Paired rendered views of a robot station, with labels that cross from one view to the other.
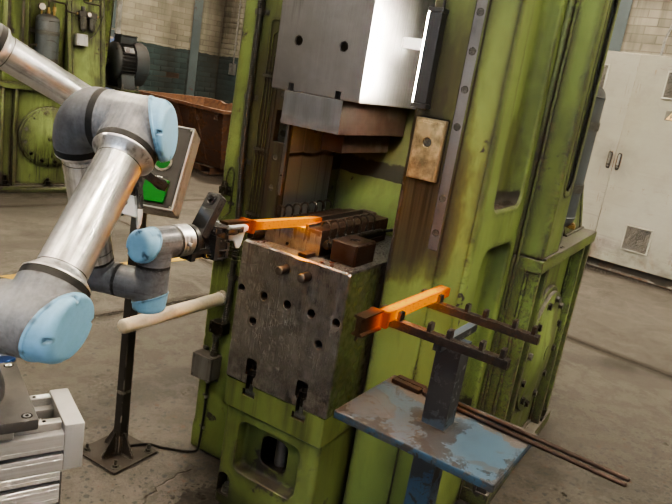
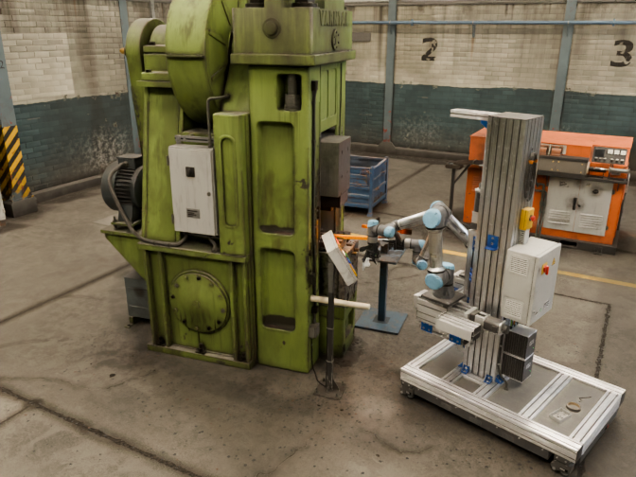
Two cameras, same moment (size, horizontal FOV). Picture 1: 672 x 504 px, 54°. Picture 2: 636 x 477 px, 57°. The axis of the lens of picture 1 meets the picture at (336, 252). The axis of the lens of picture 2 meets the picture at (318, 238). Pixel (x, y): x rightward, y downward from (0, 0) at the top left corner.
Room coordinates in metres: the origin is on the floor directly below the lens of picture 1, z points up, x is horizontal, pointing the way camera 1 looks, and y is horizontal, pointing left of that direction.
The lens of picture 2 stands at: (2.90, 4.27, 2.54)
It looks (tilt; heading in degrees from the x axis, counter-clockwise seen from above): 20 degrees down; 259
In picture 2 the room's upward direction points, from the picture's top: straight up
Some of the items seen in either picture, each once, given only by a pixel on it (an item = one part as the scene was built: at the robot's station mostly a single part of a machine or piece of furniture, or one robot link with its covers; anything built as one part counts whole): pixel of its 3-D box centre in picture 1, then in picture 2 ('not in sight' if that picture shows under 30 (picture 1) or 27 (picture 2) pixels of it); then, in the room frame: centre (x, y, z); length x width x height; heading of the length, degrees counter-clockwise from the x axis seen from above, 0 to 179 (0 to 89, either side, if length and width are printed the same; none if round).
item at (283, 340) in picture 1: (333, 308); (318, 268); (2.09, -0.02, 0.69); 0.56 x 0.38 x 0.45; 151
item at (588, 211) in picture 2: not in sight; (536, 183); (-1.21, -2.40, 0.65); 2.10 x 1.12 x 1.30; 141
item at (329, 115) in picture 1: (348, 114); (317, 196); (2.10, 0.03, 1.32); 0.42 x 0.20 x 0.10; 151
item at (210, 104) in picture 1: (209, 135); not in sight; (8.90, 1.91, 0.43); 1.89 x 1.20 x 0.85; 51
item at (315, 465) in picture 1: (312, 431); (318, 318); (2.09, -0.02, 0.23); 0.55 x 0.37 x 0.47; 151
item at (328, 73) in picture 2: not in sight; (300, 95); (2.21, -0.08, 2.06); 0.44 x 0.41 x 0.47; 151
